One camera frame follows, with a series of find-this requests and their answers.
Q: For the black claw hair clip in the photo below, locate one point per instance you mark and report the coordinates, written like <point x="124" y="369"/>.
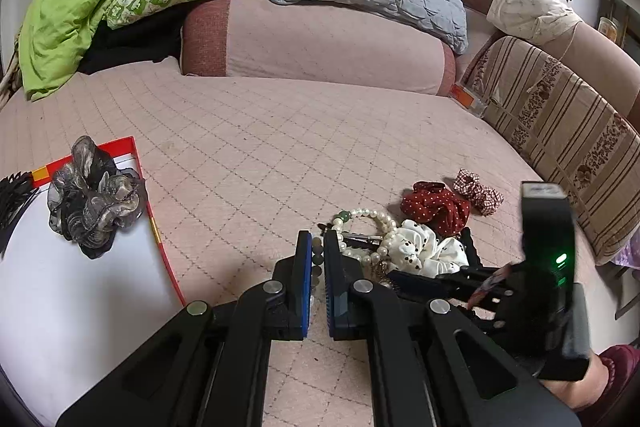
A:
<point x="12" y="202"/>

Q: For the tan padded headboard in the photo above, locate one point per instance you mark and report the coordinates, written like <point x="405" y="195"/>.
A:
<point x="605" y="57"/>

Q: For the grey organza scrunchie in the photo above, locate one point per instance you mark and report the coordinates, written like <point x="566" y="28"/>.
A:
<point x="90" y="202"/>

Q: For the clear box with orange label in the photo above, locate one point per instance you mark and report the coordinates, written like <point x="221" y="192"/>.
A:
<point x="465" y="99"/>

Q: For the red dotted scrunchie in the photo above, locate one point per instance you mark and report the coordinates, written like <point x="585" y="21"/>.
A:
<point x="435" y="207"/>

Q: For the brown checked scrunchie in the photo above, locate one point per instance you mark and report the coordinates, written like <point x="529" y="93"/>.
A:
<point x="480" y="192"/>

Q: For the white cherry print scrunchie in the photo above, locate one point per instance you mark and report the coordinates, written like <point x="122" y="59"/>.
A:
<point x="420" y="247"/>

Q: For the black cloth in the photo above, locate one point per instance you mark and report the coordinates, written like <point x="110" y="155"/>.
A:
<point x="130" y="47"/>

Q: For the person's right forearm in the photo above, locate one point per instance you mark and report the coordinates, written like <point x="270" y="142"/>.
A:
<point x="575" y="387"/>

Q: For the purple cloth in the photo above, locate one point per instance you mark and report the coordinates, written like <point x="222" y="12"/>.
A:
<point x="627" y="254"/>

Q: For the white cloth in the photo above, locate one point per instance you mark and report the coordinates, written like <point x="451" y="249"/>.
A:
<point x="530" y="12"/>

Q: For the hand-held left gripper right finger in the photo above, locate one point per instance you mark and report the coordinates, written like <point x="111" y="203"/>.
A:
<point x="330" y="297"/>

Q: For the striped brown cushion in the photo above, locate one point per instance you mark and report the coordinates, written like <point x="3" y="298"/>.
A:
<point x="560" y="117"/>

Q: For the brown patterned blanket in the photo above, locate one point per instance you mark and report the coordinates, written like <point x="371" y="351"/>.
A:
<point x="10" y="82"/>

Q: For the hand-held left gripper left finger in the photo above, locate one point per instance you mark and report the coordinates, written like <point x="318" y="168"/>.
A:
<point x="302" y="287"/>

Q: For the red tray with white inside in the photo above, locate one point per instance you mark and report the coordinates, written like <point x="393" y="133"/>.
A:
<point x="50" y="307"/>

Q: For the pink bolster pillow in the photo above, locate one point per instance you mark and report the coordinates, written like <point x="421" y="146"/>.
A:
<point x="310" y="47"/>

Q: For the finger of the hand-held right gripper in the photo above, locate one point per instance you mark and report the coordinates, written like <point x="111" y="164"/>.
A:
<point x="430" y="282"/>
<point x="472" y="252"/>

